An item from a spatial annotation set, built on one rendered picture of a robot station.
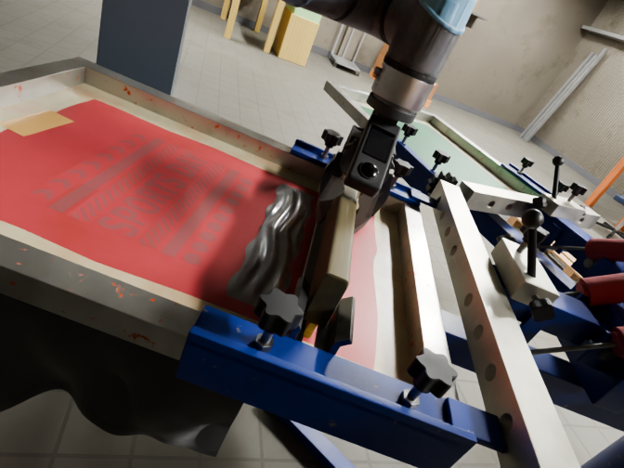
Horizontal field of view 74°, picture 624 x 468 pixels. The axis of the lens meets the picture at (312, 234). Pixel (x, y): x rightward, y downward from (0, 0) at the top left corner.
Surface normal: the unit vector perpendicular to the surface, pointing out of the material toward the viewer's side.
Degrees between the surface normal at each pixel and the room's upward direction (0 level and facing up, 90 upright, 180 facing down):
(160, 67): 90
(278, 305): 0
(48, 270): 0
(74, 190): 0
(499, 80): 90
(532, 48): 90
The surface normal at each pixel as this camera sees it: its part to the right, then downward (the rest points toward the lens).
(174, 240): 0.37, -0.78
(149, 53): 0.16, 0.58
